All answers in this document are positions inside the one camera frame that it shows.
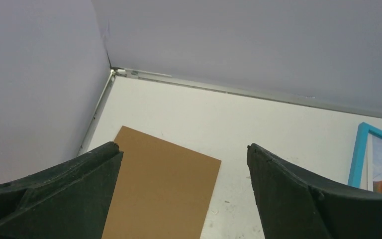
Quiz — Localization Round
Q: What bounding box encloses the aluminium table edge rail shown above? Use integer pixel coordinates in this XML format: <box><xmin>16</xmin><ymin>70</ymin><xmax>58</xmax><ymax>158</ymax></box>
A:
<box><xmin>78</xmin><ymin>67</ymin><xmax>382</xmax><ymax>155</ymax></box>

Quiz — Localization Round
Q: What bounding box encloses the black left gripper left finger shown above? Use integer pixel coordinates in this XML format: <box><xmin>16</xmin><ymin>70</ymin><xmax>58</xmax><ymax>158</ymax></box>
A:
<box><xmin>0</xmin><ymin>141</ymin><xmax>123</xmax><ymax>239</ymax></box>

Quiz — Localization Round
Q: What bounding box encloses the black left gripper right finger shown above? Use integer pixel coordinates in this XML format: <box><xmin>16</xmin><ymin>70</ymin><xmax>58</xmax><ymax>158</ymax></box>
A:
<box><xmin>247</xmin><ymin>143</ymin><xmax>382</xmax><ymax>239</ymax></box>

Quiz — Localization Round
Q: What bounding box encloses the blue wooden picture frame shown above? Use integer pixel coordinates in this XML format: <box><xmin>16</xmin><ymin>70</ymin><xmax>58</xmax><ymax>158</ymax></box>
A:
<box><xmin>348</xmin><ymin>122</ymin><xmax>382</xmax><ymax>188</ymax></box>

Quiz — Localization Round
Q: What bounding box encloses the brown cardboard backing board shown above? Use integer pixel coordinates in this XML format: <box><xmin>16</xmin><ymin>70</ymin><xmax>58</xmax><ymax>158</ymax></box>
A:
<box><xmin>102</xmin><ymin>126</ymin><xmax>221</xmax><ymax>239</ymax></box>

